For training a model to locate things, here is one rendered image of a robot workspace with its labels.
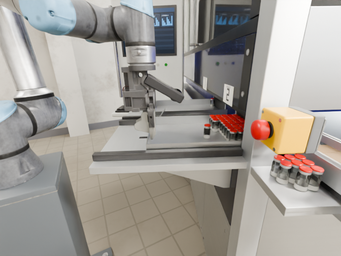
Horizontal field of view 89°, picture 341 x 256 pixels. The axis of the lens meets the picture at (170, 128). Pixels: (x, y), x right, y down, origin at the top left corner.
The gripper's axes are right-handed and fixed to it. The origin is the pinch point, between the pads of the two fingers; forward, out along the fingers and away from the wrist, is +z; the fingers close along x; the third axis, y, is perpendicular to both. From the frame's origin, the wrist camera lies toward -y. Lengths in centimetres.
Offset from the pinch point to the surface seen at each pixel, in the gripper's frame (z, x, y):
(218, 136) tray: 3.4, -4.8, -21.5
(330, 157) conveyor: -1.5, 18.7, -37.0
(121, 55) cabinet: -26, -92, 28
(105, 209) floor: 92, -64, 49
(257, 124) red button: -9.2, 18.7, -20.7
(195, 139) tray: 3.4, -3.4, -13.3
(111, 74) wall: -3, -276, 90
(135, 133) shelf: 3.6, -10.6, 7.5
